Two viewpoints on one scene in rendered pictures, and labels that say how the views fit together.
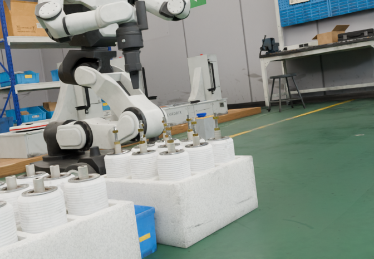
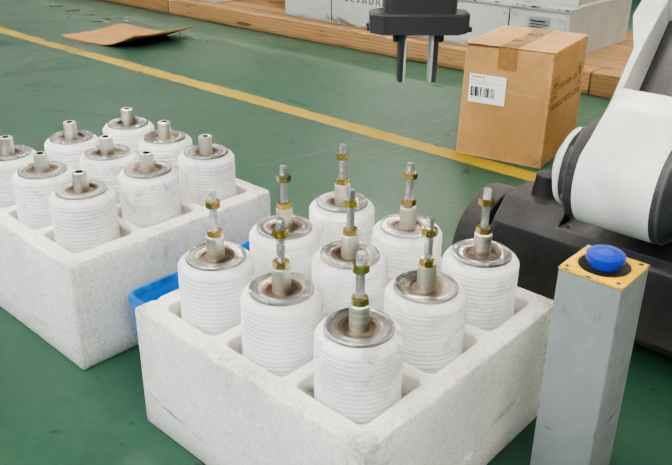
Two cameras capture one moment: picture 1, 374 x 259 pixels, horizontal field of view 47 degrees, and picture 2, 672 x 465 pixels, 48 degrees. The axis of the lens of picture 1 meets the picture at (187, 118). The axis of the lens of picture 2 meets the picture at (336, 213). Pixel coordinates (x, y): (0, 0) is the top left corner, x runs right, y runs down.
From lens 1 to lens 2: 165 cm
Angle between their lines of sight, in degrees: 90
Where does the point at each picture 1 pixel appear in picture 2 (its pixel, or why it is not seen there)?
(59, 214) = (22, 208)
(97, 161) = (507, 205)
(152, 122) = (593, 192)
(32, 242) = not seen: outside the picture
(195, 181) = (169, 338)
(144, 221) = not seen: hidden behind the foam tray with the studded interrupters
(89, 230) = (23, 251)
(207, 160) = (245, 333)
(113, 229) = (46, 277)
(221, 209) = (230, 450)
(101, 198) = (58, 228)
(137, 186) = not seen: hidden behind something
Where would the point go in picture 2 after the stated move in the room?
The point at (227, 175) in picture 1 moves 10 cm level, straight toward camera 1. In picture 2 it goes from (257, 407) to (169, 399)
